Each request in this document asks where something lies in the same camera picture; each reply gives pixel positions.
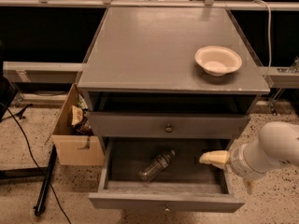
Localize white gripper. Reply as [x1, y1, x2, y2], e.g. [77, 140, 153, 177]
[199, 145, 264, 195]

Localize clear plastic water bottle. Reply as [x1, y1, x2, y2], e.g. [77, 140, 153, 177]
[139, 149, 176, 182]

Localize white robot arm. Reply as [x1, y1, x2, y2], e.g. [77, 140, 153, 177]
[198, 121, 299, 194]

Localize open grey middle drawer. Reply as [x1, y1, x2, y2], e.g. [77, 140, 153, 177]
[89, 138, 244, 213]

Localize round brass drawer knob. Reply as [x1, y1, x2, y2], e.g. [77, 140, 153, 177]
[165, 124, 173, 133]

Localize closed grey upper drawer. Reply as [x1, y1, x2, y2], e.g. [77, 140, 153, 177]
[88, 112, 250, 139]

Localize grey wooden drawer cabinet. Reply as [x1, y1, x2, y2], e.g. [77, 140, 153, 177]
[77, 7, 271, 154]

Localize white paper bowl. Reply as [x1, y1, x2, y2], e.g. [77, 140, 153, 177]
[194, 46, 242, 77]

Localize snack bag in box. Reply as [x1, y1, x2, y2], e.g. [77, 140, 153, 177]
[71, 95, 93, 135]

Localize brown cardboard box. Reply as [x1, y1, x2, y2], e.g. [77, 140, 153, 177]
[51, 84, 105, 166]

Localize black metal floor bar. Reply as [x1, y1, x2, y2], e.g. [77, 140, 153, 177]
[34, 147, 57, 217]

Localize white hanging cable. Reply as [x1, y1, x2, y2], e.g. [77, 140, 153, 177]
[253, 0, 273, 78]

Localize grey metal rail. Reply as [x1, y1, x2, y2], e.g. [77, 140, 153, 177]
[4, 62, 83, 83]

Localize black floor cable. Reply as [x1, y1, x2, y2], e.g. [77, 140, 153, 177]
[0, 102, 73, 224]

